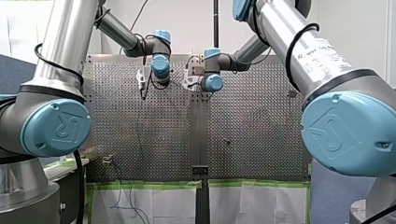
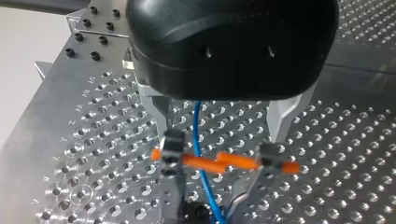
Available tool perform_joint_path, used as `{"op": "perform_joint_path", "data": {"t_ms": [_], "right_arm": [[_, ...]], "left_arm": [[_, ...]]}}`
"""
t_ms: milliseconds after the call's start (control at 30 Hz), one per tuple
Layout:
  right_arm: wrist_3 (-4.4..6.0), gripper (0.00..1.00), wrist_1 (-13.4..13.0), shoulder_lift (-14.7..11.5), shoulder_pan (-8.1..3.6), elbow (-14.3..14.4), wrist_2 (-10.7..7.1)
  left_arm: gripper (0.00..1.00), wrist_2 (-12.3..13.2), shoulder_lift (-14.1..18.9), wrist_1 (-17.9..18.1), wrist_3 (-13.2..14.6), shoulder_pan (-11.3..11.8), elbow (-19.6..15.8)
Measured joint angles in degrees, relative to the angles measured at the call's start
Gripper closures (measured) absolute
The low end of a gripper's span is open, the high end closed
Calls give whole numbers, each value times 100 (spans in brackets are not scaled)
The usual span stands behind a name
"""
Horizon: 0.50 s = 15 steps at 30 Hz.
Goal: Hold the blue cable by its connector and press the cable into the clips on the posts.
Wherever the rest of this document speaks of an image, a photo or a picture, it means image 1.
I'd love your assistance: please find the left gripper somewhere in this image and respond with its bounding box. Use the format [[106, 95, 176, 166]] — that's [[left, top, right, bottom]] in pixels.
[[141, 70, 154, 101]]

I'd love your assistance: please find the black pole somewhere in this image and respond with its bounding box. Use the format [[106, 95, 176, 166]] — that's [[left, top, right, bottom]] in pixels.
[[213, 0, 220, 49]]

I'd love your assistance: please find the black panel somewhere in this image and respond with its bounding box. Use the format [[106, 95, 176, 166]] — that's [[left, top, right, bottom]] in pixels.
[[58, 167, 88, 224]]

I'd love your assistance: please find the grey board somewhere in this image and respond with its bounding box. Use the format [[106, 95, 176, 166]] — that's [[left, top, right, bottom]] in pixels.
[[310, 160, 376, 224]]

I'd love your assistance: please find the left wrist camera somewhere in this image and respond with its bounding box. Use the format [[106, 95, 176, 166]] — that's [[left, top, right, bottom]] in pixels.
[[136, 68, 147, 91]]

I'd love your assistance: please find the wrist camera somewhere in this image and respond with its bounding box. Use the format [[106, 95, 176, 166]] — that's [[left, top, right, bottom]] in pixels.
[[181, 68, 201, 92], [136, 68, 147, 91]]

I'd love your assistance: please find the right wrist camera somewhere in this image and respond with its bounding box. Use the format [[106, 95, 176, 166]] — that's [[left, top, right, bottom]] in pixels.
[[181, 68, 201, 92]]

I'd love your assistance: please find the black cable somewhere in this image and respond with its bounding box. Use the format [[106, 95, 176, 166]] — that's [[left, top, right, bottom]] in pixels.
[[360, 211, 396, 224], [284, 22, 320, 93], [72, 148, 87, 224], [34, 42, 85, 87]]

